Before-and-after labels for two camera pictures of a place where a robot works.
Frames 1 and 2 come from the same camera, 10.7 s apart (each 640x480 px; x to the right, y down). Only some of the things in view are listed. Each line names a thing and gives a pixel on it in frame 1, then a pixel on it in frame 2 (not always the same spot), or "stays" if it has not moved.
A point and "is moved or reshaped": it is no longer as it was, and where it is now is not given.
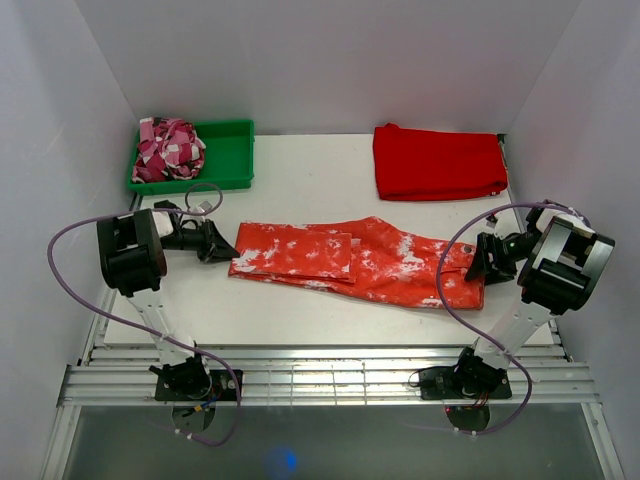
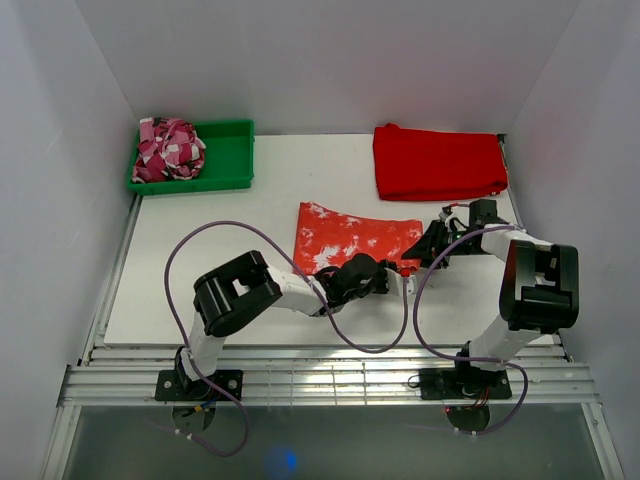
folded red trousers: x=423 y=163 stays
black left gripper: x=215 y=248 -> x=382 y=267
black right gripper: x=496 y=272 -> x=428 y=243
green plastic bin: x=229 y=160 stays
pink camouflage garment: x=167 y=149 stays
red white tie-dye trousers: x=369 y=259 is moved or reshaped
